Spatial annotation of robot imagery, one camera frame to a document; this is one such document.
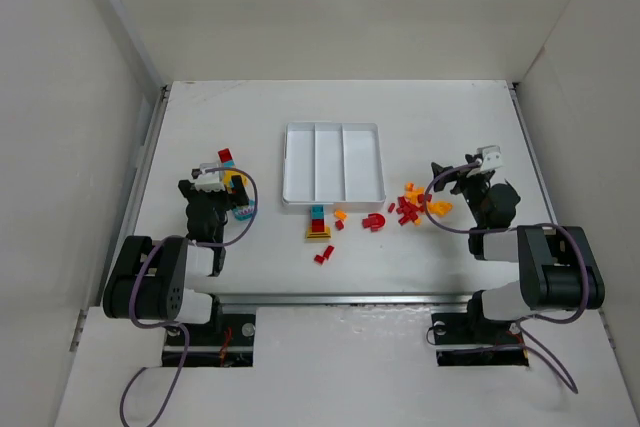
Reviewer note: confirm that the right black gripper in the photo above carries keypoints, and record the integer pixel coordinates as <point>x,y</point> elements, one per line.
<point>465,180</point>

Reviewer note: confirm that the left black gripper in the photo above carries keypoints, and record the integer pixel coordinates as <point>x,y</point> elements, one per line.
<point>211,193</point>

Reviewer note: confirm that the red arch lego piece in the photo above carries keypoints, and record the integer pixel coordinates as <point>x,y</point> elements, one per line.
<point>374,222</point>

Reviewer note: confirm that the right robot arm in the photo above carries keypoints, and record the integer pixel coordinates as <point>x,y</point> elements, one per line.
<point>558,277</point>

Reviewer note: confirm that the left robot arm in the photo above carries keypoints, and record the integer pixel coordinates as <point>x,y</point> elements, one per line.
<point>147,284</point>

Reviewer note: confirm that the red teal yellow duplo tower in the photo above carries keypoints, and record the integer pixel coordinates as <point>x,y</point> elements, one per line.
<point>229,163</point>

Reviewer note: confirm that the teal frog duplo piece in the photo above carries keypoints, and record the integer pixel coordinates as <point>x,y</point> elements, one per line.
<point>245,212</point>

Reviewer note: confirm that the red orange lego pile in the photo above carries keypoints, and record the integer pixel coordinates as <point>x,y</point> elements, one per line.
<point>415,203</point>

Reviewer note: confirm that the teal red yellow duplo stack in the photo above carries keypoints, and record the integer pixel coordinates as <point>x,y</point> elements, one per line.
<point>317,229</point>

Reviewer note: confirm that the white three-compartment tray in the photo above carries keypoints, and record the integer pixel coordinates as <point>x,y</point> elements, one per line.
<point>332,163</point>

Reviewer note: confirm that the orange lego brick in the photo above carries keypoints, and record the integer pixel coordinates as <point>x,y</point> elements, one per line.
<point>340,215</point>

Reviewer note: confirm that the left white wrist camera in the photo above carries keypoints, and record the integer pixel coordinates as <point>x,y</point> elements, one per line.
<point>207,178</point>

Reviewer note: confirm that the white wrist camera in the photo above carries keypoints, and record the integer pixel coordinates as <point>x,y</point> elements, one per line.
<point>490,158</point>
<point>207,178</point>

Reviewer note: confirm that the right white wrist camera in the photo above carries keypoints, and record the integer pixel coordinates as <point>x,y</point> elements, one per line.
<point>490,158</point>

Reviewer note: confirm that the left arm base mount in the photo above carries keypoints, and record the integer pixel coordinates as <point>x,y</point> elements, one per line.
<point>227,341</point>

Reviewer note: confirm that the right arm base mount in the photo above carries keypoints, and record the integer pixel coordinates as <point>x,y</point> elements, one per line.
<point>462,341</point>

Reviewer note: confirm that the aluminium front rail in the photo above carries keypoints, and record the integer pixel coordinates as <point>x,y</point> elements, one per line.
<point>342,299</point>

